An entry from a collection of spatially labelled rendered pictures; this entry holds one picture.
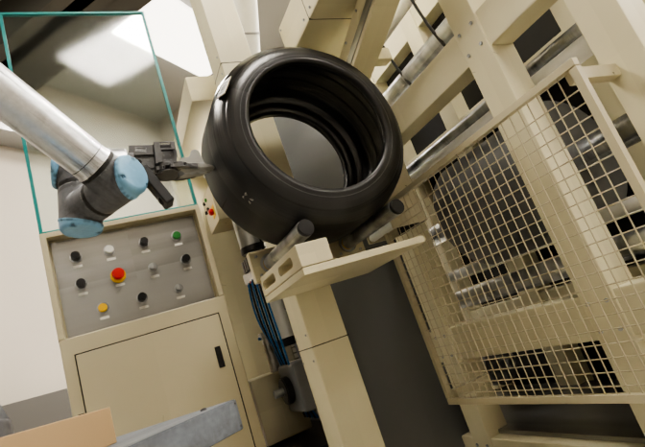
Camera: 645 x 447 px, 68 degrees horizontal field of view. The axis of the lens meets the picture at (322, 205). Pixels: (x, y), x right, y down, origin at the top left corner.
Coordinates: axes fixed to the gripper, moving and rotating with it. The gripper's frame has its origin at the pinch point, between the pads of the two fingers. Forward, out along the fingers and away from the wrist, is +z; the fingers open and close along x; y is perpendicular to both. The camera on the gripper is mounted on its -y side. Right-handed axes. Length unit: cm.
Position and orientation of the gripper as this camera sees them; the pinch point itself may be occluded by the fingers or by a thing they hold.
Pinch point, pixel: (209, 170)
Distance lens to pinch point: 131.4
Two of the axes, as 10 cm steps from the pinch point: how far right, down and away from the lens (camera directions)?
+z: 9.1, -0.8, 4.1
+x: -3.6, 3.6, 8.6
